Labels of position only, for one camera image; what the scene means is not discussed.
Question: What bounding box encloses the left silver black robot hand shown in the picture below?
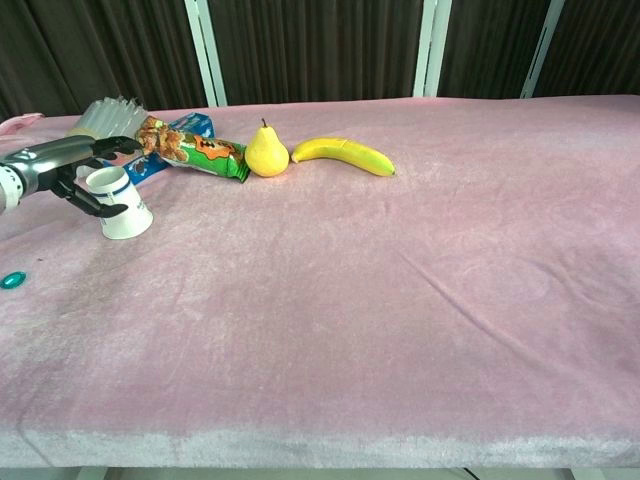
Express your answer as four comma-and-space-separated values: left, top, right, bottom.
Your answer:
0, 134, 146, 219

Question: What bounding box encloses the white frame post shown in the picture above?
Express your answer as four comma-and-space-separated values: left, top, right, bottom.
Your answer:
412, 0, 453, 98
183, 0, 229, 108
519, 0, 567, 100

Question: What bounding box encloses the green orange snack packet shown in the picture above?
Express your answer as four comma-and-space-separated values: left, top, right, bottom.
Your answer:
134, 115, 252, 185

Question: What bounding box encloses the blue white snack packet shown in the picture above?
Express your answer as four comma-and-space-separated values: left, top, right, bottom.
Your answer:
97, 112, 217, 188

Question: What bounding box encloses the pink fleece table cloth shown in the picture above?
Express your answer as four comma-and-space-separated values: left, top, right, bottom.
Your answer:
0, 94, 640, 470

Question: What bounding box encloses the yellow banana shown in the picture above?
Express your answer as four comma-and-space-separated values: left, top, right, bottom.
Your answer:
290, 137, 397, 178

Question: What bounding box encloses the dark brown curtain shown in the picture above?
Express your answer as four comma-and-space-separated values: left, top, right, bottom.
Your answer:
0, 0, 640, 123

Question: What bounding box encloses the yellow pear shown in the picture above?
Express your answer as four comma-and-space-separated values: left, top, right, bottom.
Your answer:
243, 118, 291, 179

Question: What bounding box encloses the white paper cup blue stripe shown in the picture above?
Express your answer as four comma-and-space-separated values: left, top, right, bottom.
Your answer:
84, 166, 154, 241

